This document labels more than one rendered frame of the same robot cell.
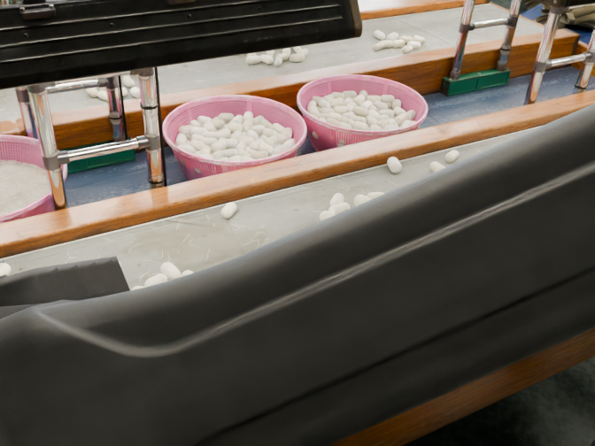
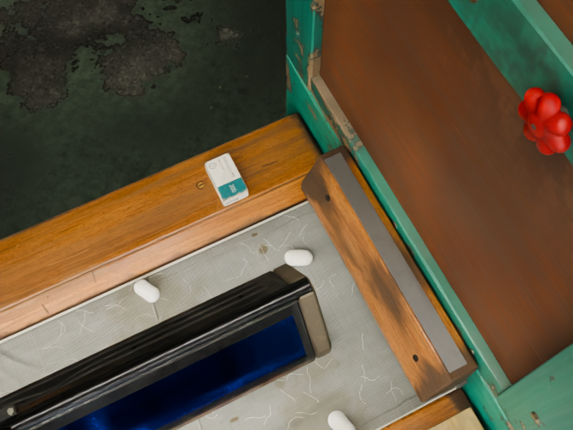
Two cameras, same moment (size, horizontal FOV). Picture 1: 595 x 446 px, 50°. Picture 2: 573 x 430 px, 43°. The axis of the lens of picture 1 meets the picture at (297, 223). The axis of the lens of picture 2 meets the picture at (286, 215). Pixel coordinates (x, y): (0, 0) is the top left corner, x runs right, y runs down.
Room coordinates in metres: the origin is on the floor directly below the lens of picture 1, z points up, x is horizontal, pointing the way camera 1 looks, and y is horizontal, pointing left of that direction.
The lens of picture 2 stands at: (0.70, 0.48, 1.62)
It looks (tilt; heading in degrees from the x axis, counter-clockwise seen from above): 66 degrees down; 184
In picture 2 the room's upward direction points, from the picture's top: 1 degrees counter-clockwise
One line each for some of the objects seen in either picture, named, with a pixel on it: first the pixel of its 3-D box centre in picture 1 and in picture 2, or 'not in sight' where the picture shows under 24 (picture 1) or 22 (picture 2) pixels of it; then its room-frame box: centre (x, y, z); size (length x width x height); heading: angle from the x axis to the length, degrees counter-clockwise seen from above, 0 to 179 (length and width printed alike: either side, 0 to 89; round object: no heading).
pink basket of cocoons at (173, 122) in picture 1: (235, 147); not in sight; (1.06, 0.13, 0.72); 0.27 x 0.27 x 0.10
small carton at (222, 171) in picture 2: not in sight; (226, 179); (0.28, 0.38, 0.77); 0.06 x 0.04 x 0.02; 30
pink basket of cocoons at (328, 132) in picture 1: (359, 121); not in sight; (1.20, -0.12, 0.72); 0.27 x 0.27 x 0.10
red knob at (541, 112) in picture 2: not in sight; (549, 120); (0.46, 0.62, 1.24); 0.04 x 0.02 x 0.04; 30
